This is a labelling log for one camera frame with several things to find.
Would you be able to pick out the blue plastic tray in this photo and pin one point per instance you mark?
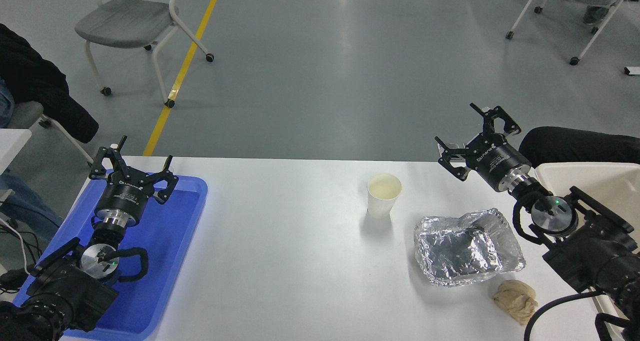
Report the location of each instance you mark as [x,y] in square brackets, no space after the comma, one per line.
[165,241]

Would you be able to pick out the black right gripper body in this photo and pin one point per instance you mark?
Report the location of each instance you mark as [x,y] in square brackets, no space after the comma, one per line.
[495,163]

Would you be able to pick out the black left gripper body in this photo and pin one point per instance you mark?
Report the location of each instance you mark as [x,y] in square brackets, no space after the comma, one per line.
[124,196]

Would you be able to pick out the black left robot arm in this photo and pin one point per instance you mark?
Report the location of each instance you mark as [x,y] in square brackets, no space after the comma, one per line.
[70,291]

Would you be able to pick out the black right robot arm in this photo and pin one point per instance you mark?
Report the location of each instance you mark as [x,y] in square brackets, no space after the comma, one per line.
[590,256]

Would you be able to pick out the person on white-framed chair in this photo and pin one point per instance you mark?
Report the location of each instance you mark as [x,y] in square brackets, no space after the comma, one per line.
[595,15]

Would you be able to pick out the small white floor object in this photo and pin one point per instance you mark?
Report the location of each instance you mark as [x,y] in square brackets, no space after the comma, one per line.
[632,70]

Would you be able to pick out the seated person beside small table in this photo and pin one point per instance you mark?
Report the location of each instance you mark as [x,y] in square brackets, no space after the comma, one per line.
[35,81]

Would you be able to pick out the crumpled tan paper ball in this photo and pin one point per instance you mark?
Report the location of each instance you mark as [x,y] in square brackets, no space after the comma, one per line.
[515,301]

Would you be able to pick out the small white side table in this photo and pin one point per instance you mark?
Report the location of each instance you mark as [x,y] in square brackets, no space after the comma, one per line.
[12,146]

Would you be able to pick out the white paper cup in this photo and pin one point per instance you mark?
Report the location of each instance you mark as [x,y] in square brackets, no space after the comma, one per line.
[382,201]

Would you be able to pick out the large pale plastic bin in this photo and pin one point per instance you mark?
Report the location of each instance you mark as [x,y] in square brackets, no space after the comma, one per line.
[610,181]

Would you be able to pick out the grey chair under person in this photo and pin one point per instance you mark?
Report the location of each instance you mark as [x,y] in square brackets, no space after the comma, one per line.
[22,113]

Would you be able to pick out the person behind bin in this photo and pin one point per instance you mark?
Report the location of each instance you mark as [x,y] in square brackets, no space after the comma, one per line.
[575,143]

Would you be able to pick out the crumpled silver foil tray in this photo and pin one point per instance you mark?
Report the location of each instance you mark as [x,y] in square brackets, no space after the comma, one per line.
[465,251]

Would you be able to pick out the empty grey wheeled chair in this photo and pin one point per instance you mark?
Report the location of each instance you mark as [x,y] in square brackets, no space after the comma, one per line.
[125,21]

